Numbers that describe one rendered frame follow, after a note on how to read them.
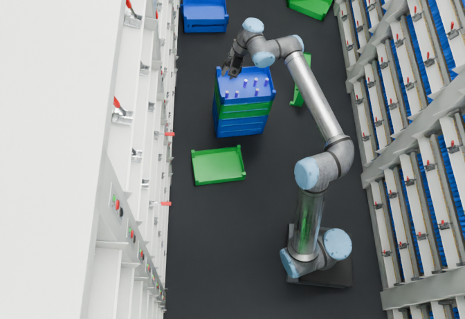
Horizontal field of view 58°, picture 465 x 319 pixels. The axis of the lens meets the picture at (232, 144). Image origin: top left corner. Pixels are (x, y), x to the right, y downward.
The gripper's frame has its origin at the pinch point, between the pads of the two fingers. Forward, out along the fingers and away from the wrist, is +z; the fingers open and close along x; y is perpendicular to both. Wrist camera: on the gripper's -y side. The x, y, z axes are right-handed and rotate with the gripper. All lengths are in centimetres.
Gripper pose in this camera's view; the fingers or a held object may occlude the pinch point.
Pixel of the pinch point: (226, 77)
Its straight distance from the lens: 213.8
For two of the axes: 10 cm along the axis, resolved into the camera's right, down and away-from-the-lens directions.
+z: -3.3, 4.6, 8.2
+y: 1.7, -8.3, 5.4
